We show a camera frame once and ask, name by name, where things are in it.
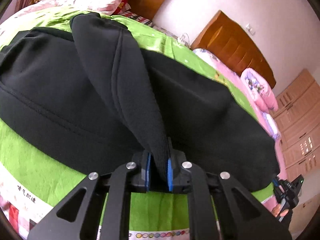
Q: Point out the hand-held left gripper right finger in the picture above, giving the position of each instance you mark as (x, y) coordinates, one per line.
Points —
(170, 175)

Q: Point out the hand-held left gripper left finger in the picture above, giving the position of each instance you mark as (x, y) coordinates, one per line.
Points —
(148, 173)

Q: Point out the black pants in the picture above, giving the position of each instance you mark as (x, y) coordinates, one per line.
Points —
(75, 80)

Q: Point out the person's right hand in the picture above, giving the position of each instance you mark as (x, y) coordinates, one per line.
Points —
(281, 211)

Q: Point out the purple and white pillow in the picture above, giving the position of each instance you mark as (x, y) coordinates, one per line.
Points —
(273, 127)

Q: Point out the light wooden wardrobe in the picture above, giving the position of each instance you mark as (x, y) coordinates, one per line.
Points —
(297, 110)

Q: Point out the folded pink cartoon quilt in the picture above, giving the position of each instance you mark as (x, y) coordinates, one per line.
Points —
(260, 92)

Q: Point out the pink bedspread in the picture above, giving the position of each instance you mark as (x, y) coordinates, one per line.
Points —
(230, 72)

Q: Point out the green printed bed sheet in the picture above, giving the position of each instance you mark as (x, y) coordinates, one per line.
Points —
(30, 160)

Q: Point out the white power strip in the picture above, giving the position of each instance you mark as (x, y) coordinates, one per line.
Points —
(183, 39)

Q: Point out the pale floral bed sheet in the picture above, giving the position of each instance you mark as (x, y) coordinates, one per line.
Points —
(165, 31)

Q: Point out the large wooden headboard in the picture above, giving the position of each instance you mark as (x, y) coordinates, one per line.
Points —
(230, 42)

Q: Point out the plaid bed sheet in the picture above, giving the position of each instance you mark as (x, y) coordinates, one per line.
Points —
(142, 19)

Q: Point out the small wooden headboard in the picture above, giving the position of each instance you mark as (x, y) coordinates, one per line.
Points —
(150, 2)

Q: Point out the white wall socket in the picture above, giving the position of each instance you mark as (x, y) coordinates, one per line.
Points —
(250, 29)

